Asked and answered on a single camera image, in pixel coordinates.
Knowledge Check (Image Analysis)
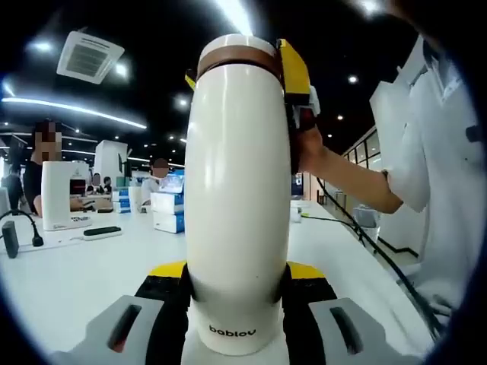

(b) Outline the white ceiling air conditioner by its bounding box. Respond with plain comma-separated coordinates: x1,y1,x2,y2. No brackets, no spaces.
56,30,126,85

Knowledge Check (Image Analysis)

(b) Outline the blue and white tissue bundle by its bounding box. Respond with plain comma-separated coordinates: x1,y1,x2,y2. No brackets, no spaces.
150,170,186,234

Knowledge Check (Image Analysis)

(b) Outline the white desktop water dispenser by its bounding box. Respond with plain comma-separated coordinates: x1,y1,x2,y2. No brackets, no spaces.
40,160,93,232

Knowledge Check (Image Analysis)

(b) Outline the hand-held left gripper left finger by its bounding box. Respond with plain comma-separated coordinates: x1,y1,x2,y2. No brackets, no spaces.
49,260,191,365

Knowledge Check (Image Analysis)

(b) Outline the black and white oblong device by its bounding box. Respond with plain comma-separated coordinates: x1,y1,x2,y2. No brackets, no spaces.
70,226,123,243

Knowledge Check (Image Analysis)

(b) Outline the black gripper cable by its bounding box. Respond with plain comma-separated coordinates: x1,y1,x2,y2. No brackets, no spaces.
314,173,444,339

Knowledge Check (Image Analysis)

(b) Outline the small blue and white box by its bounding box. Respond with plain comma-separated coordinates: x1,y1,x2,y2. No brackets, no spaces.
112,189,132,214

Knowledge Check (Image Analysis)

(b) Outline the white paper roll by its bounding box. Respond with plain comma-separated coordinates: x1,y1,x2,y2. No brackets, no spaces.
128,186,144,214

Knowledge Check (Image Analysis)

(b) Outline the white brown-banded cup lid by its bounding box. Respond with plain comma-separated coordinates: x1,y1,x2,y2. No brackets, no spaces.
196,33,285,77

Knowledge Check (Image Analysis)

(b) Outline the curved ceiling light strip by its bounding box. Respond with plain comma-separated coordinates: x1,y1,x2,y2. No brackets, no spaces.
215,0,255,36
1,97,148,130

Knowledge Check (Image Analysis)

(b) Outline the person's right hand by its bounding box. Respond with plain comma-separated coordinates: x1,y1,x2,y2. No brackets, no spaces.
293,127,333,176

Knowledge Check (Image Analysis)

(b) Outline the black cable with plug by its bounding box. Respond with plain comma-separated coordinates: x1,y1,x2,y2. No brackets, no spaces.
0,209,45,248

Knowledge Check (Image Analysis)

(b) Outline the white table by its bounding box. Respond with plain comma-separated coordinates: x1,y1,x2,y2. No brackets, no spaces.
0,199,434,365

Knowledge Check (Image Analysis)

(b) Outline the thin black cable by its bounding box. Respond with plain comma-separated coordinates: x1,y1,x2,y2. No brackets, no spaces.
302,212,362,240

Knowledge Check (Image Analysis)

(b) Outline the white water cup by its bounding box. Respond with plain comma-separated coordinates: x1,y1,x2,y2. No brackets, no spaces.
181,62,294,357

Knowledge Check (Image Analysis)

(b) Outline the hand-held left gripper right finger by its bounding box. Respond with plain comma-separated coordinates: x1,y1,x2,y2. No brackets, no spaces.
280,261,424,365

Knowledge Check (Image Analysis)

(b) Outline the black pillar-mounted monitor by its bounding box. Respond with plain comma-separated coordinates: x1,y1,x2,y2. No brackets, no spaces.
117,151,132,179

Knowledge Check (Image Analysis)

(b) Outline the white office chair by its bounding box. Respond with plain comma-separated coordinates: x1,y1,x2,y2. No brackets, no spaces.
352,207,382,244

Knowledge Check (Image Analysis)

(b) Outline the black power adapter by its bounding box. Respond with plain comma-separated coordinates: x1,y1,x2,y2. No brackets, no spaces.
1,221,21,260

